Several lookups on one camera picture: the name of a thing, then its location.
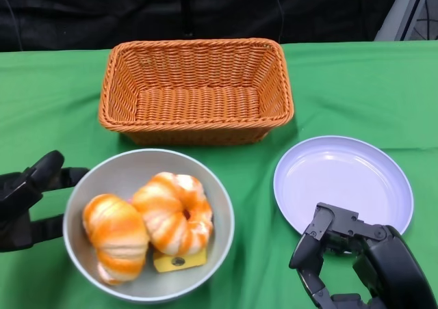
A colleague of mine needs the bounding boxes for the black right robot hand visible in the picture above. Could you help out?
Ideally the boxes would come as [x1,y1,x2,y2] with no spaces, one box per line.
[289,202,438,309]

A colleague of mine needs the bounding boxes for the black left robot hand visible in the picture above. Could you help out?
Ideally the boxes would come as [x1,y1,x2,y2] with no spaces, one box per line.
[0,150,90,254]

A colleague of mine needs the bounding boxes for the croissant-shaped orange striped bread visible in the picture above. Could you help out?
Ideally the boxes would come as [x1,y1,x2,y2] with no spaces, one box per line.
[81,193,151,286]

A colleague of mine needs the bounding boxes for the grey round bowl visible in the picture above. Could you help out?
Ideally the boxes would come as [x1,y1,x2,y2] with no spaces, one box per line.
[62,148,235,305]

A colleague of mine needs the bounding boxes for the ring-shaped orange striped bread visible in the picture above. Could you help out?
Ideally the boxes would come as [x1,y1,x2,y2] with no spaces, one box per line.
[131,172,215,256]

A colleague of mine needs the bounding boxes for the lavender round plate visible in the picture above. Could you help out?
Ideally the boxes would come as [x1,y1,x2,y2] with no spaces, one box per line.
[272,135,414,237]

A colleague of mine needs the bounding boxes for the yellow toy cake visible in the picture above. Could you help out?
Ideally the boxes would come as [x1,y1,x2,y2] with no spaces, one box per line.
[153,247,209,274]

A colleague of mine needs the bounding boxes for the orange wicker basket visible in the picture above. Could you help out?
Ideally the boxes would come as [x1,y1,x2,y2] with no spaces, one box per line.
[98,38,295,146]

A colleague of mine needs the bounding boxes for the black backdrop cloth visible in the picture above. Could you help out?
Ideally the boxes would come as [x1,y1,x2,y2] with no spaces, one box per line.
[0,0,403,53]

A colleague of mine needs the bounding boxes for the black pole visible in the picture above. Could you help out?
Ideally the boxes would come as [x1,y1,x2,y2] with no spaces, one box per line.
[181,0,194,38]

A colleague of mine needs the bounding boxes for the aluminium frame post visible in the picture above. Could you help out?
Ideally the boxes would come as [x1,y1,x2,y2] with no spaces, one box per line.
[374,0,435,42]

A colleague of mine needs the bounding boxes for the thin black hanging cable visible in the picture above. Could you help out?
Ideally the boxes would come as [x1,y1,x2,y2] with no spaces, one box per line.
[273,0,285,44]

